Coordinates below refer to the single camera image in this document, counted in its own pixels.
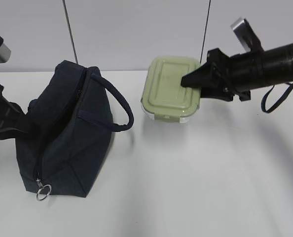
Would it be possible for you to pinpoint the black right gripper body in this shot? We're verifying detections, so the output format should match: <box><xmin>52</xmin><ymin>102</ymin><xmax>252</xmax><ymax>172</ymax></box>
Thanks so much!
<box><xmin>200</xmin><ymin>48</ymin><xmax>251</xmax><ymax>102</ymax></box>

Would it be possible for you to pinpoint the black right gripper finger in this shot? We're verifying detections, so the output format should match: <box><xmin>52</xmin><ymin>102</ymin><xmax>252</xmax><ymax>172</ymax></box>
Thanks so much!
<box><xmin>181</xmin><ymin>62</ymin><xmax>215</xmax><ymax>88</ymax></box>

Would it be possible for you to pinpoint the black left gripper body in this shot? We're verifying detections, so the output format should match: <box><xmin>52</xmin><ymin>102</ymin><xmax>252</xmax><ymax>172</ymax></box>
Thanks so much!
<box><xmin>18</xmin><ymin>113</ymin><xmax>40</xmax><ymax>138</ymax></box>

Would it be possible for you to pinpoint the dark blue fabric lunch bag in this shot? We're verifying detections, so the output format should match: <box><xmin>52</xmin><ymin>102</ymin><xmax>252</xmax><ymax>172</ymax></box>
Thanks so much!
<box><xmin>15</xmin><ymin>60</ymin><xmax>134</xmax><ymax>198</ymax></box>

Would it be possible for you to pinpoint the green lidded glass food container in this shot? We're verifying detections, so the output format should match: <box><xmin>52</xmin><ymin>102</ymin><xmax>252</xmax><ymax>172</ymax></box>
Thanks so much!
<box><xmin>141</xmin><ymin>56</ymin><xmax>200</xmax><ymax>123</ymax></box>

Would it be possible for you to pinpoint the metal zipper pull ring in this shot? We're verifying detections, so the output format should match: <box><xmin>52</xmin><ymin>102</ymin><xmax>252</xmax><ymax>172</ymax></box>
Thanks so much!
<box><xmin>36</xmin><ymin>178</ymin><xmax>52</xmax><ymax>201</ymax></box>

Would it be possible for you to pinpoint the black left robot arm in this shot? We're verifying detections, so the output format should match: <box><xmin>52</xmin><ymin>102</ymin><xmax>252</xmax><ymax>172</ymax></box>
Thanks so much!
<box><xmin>0</xmin><ymin>84</ymin><xmax>40</xmax><ymax>140</ymax></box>

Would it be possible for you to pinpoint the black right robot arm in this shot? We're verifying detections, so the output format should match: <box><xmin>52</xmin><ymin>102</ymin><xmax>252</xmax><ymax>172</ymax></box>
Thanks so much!
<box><xmin>181</xmin><ymin>43</ymin><xmax>293</xmax><ymax>102</ymax></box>

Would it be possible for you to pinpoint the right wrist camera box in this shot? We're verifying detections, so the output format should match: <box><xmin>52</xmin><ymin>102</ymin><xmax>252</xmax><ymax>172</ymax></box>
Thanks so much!
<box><xmin>231</xmin><ymin>17</ymin><xmax>263</xmax><ymax>52</ymax></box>

